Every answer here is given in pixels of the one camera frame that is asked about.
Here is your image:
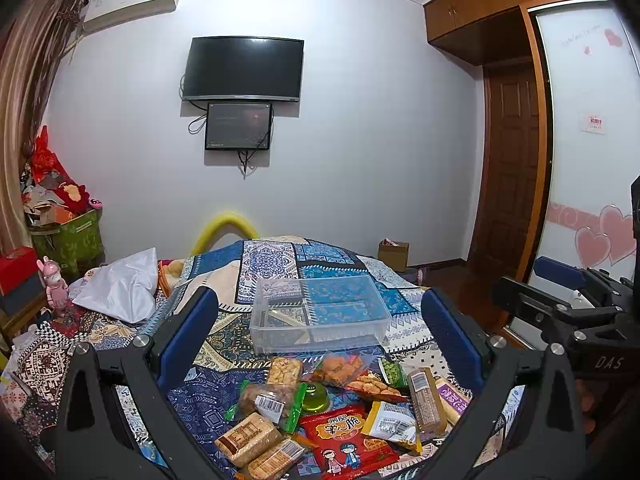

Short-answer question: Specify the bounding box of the green pea snack bag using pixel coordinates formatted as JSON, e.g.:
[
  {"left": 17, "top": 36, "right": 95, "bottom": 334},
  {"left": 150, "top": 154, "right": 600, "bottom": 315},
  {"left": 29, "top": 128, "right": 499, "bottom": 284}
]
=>
[{"left": 378, "top": 358, "right": 408, "bottom": 390}]

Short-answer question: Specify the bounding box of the brown wooden door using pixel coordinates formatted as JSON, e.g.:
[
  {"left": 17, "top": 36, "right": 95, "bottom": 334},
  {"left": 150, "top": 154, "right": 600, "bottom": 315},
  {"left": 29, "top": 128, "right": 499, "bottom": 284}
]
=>
[{"left": 469, "top": 63, "right": 539, "bottom": 282}]

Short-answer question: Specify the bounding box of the small biscuit pack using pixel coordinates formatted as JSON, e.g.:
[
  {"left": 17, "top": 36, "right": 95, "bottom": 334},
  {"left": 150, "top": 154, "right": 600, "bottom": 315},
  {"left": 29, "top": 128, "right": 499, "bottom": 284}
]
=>
[{"left": 266, "top": 356, "right": 303, "bottom": 387}]

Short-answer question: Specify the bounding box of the pink bunny toy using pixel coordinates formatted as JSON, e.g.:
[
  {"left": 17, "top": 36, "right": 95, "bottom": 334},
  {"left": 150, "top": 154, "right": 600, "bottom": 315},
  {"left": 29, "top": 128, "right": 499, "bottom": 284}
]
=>
[{"left": 37, "top": 256, "right": 68, "bottom": 318}]

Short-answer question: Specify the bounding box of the white wall air conditioner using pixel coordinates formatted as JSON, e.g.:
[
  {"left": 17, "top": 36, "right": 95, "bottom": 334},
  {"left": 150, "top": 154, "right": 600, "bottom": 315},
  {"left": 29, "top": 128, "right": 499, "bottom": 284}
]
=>
[{"left": 82, "top": 0, "right": 179, "bottom": 34}]

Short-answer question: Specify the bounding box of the green edged biscuit bag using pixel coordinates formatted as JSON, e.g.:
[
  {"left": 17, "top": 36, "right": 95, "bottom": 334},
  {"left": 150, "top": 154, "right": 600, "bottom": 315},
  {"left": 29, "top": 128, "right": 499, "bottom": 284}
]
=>
[{"left": 224, "top": 380, "right": 307, "bottom": 434}]

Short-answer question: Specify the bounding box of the red decorations pile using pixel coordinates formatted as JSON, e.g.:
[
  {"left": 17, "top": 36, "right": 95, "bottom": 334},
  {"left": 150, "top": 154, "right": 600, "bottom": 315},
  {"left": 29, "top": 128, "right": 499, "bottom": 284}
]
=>
[{"left": 21, "top": 126, "right": 103, "bottom": 230}]

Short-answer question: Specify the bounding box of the striped brown curtain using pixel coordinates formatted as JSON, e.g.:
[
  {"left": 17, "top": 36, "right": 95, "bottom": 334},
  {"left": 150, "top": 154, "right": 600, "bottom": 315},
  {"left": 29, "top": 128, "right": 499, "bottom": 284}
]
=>
[{"left": 1, "top": 0, "right": 85, "bottom": 254}]

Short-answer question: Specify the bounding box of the yellow white fries bag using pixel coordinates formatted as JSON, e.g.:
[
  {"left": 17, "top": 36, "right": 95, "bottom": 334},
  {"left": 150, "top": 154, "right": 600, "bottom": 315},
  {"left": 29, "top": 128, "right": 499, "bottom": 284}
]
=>
[{"left": 361, "top": 401, "right": 423, "bottom": 454}]

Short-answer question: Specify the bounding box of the purple snack bar pack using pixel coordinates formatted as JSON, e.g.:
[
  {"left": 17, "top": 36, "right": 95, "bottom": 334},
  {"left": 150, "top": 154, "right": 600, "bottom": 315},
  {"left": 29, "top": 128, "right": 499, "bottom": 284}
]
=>
[{"left": 435, "top": 378, "right": 471, "bottom": 426}]

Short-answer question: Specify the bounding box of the small black wall monitor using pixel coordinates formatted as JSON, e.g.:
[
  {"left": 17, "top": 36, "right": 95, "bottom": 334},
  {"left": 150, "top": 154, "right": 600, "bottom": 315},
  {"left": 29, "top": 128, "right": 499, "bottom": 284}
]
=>
[{"left": 205, "top": 102, "right": 272, "bottom": 152}]

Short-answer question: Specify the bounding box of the small cardboard box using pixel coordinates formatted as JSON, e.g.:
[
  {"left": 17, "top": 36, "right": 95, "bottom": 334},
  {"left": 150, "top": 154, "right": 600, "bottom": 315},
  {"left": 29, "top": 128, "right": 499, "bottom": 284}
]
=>
[{"left": 378, "top": 238, "right": 409, "bottom": 272}]

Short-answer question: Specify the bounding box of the large black wall television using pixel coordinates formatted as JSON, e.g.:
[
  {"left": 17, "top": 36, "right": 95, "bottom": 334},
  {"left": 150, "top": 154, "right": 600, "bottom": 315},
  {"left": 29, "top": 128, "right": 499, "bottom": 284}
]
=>
[{"left": 182, "top": 36, "right": 304, "bottom": 102}]

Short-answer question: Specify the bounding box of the yellow foam tube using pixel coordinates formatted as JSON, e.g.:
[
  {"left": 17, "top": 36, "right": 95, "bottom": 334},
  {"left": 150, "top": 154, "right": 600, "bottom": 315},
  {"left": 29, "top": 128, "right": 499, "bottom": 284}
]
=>
[{"left": 190, "top": 211, "right": 259, "bottom": 256}]

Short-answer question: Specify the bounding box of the long wafer bar pack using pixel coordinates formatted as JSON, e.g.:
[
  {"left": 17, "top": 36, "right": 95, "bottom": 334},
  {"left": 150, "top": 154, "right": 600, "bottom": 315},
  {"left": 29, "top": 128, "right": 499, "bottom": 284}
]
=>
[{"left": 408, "top": 368, "right": 447, "bottom": 438}]

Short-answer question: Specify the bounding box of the red gift box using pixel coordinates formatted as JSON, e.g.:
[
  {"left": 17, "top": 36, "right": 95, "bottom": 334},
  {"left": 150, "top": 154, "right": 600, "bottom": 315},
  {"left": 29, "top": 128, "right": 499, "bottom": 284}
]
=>
[{"left": 0, "top": 246, "right": 38, "bottom": 296}]

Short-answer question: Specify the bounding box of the patchwork patterned bedspread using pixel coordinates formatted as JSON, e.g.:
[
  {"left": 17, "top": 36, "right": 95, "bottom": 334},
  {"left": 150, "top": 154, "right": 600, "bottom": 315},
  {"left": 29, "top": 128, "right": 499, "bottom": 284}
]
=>
[{"left": 0, "top": 234, "right": 526, "bottom": 480}]

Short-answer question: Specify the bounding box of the orange snack clear bag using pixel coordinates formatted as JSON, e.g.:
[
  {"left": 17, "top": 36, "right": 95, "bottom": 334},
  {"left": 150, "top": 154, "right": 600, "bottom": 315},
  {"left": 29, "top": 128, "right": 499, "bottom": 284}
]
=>
[{"left": 307, "top": 353, "right": 375, "bottom": 388}]

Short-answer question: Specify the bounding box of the green storage box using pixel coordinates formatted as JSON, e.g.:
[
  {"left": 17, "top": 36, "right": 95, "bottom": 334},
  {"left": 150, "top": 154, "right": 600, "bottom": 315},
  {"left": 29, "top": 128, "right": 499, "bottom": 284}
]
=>
[{"left": 30, "top": 209, "right": 104, "bottom": 280}]

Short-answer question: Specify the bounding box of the white wardrobe sliding door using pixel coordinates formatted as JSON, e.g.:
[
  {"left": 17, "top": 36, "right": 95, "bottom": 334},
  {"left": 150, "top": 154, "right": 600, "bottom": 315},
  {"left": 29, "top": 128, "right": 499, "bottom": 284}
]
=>
[{"left": 530, "top": 0, "right": 639, "bottom": 278}]

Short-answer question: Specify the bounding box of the tan cracker pack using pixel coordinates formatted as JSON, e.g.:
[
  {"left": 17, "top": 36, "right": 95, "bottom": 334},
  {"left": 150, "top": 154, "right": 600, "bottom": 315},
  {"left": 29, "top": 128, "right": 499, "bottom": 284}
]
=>
[
  {"left": 215, "top": 413, "right": 281, "bottom": 468},
  {"left": 235, "top": 437, "right": 309, "bottom": 480}
]

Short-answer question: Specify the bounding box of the orange chip bag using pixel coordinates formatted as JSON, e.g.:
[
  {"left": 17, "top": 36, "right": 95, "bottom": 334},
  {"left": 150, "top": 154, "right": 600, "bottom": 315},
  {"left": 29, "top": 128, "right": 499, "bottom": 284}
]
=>
[{"left": 345, "top": 372, "right": 409, "bottom": 404}]

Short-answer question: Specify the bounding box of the red cartoon snack bag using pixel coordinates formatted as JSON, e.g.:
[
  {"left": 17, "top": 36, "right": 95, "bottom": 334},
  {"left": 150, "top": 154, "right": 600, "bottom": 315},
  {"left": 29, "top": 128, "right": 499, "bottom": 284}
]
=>
[{"left": 299, "top": 404, "right": 399, "bottom": 479}]

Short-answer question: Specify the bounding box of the wooden overhead cabinet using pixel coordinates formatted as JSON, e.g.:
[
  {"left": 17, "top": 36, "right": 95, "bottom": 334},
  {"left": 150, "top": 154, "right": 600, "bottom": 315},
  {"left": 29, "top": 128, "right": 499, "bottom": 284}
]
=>
[{"left": 424, "top": 0, "right": 535, "bottom": 66}]

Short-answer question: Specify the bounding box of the clear plastic storage box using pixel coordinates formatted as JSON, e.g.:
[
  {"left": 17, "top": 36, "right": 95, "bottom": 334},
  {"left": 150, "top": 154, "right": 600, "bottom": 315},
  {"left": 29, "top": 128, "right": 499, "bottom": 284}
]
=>
[{"left": 250, "top": 276, "right": 392, "bottom": 354}]

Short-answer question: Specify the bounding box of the green jelly cup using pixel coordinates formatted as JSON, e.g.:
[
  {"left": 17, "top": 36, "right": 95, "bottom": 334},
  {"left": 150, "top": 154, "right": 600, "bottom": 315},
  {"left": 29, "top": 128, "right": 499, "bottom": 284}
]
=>
[{"left": 302, "top": 382, "right": 331, "bottom": 414}]

